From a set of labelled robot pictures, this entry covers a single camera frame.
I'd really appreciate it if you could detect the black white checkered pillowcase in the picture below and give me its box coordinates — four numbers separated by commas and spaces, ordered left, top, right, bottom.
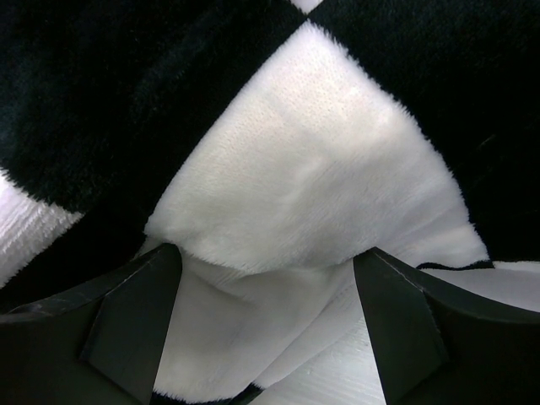
1, 1, 539, 404

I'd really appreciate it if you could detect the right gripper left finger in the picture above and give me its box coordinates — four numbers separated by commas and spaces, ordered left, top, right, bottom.
1, 245, 182, 404

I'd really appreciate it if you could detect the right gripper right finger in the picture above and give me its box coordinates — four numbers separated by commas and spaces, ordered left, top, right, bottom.
354, 248, 539, 404

